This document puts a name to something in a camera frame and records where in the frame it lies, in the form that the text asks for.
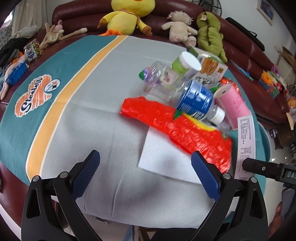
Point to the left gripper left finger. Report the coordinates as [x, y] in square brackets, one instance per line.
[39, 219]

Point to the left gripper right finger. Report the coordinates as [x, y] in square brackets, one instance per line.
[239, 211]

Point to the green white medicine box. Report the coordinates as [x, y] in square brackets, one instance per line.
[246, 147]

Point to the red orange snack bag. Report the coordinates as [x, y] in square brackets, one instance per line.
[187, 133]

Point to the white paper towel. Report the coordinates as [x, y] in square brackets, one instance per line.
[161, 156]

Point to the blue label water bottle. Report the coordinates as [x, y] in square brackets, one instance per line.
[197, 101]

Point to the teal grey table cloth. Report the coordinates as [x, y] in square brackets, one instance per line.
[70, 105]

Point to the colourful toy pile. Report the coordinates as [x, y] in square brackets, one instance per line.
[274, 84]

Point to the pink paper cup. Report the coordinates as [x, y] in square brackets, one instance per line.
[232, 103]

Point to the red soda can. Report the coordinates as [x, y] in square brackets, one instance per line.
[226, 80]

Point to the dark red leather sofa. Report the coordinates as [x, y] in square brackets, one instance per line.
[247, 62]

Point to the green biscuit carton box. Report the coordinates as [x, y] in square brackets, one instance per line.
[212, 67]

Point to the blue doll toy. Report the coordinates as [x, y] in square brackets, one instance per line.
[13, 74]

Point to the green white lidded canister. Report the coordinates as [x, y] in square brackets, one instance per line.
[187, 64]

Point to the clear empty plastic bottle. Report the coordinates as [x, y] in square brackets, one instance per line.
[163, 82]

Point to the green dinosaur plush toy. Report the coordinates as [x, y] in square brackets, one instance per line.
[209, 37]

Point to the clear jar of candies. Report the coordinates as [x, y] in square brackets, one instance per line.
[32, 50]

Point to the beige sheep plush toy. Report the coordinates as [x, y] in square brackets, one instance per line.
[180, 30]

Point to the beige long-legged plush toy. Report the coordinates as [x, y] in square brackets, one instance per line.
[55, 33]

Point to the yellow duck plush toy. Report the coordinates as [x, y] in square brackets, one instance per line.
[126, 17]

